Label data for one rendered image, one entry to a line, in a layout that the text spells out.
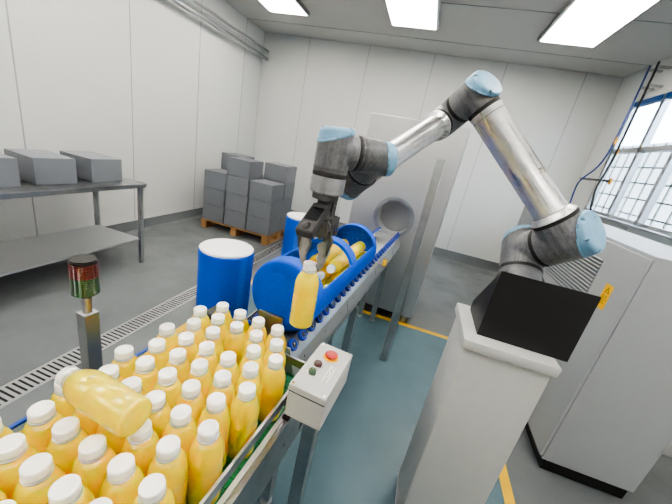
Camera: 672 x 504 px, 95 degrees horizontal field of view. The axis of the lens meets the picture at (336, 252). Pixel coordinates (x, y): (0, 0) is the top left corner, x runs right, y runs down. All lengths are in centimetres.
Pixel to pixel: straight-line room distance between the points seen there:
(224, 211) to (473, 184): 435
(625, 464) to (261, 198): 445
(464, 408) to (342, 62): 607
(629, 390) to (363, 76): 570
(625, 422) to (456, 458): 122
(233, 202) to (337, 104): 284
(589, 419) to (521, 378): 117
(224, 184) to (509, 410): 458
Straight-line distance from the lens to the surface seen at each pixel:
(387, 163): 84
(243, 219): 501
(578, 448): 262
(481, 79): 128
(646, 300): 220
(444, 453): 158
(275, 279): 117
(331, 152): 78
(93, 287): 105
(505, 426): 148
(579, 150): 659
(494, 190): 629
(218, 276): 168
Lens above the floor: 166
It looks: 19 degrees down
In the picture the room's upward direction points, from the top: 11 degrees clockwise
